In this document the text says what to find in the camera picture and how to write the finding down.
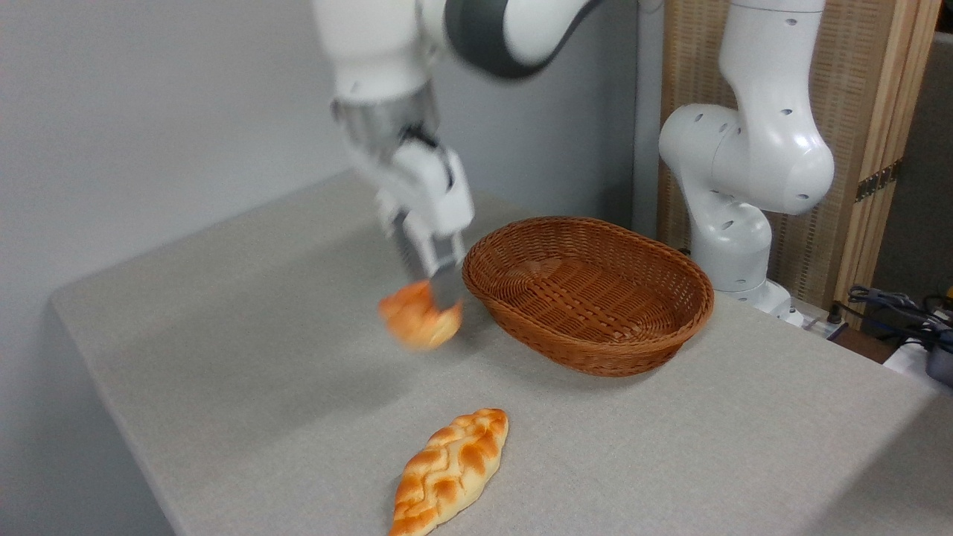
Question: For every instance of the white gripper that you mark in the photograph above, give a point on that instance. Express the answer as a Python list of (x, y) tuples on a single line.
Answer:
[(428, 190)]

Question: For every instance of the round orange bread bun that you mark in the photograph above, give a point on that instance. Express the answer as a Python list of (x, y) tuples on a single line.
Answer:
[(413, 324)]

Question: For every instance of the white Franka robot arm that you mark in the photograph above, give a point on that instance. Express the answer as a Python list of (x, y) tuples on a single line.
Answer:
[(767, 149)]

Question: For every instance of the brown woven wicker basket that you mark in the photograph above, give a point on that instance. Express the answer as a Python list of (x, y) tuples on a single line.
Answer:
[(595, 350)]

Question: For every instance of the long braided bread loaf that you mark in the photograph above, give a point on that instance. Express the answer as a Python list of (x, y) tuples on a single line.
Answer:
[(450, 469)]

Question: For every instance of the white power strip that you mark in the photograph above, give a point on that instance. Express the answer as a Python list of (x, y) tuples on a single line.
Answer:
[(819, 325)]

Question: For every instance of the metal screen hinge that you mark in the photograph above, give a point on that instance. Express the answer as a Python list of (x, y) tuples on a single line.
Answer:
[(878, 180)]

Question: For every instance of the wooden woven folding screen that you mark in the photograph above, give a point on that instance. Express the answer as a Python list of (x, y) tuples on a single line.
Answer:
[(852, 74)]

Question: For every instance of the dark grey partition panel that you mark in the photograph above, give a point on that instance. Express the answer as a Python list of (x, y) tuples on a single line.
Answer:
[(919, 193)]

